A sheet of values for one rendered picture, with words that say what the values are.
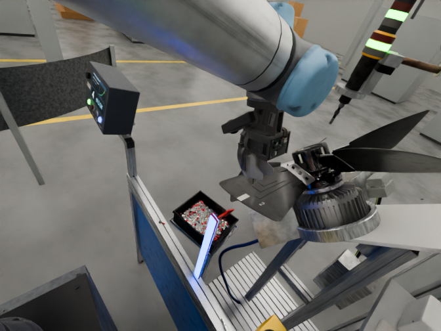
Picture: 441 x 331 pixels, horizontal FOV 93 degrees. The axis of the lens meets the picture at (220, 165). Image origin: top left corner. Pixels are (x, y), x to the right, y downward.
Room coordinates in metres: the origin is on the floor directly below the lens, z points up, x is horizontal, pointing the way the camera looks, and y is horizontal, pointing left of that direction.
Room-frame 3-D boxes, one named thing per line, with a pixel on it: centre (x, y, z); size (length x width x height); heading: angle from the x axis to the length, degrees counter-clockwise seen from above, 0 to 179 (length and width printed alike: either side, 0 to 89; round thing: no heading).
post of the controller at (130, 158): (0.64, 0.38, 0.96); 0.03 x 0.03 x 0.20; 47
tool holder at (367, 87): (0.55, -0.26, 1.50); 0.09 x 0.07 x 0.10; 82
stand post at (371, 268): (0.42, -0.59, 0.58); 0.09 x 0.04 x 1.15; 137
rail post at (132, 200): (0.64, 0.38, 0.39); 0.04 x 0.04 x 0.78; 47
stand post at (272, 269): (0.58, -0.42, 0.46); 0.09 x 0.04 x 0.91; 137
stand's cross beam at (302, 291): (0.50, -0.51, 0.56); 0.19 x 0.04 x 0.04; 47
